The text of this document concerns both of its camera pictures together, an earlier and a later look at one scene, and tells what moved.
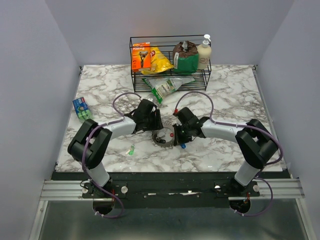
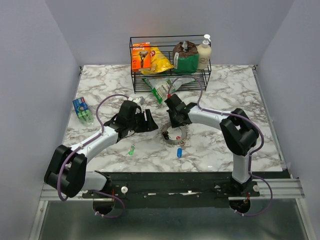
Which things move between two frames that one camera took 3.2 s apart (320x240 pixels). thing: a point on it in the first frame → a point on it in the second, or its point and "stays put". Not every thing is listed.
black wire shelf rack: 166,63 stays put
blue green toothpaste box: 82,109 stays put
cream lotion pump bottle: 204,52 stays put
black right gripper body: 182,135 → 175,122
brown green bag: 185,57 stays put
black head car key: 160,140 → 165,135
